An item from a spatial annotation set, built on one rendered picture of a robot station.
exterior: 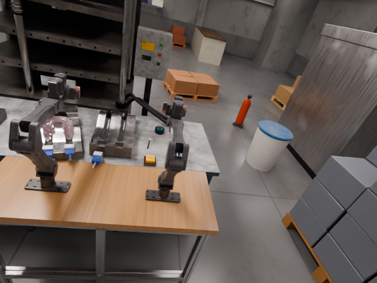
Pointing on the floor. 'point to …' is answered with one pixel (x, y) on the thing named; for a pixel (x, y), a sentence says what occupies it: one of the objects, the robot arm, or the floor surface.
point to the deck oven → (335, 100)
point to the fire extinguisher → (243, 113)
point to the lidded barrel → (267, 145)
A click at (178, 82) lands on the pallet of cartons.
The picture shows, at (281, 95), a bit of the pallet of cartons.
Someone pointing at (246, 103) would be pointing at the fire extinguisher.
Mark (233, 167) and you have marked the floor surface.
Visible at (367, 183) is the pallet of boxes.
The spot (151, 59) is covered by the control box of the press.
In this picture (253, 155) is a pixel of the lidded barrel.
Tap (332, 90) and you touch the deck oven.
